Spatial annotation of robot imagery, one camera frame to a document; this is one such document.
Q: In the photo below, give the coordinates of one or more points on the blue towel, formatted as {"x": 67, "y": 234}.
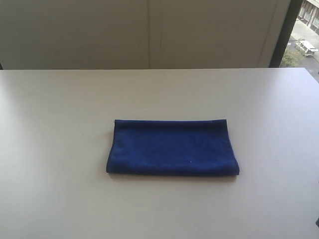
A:
{"x": 172, "y": 148}

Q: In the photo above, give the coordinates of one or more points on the dark window frame post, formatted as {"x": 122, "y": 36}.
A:
{"x": 286, "y": 30}

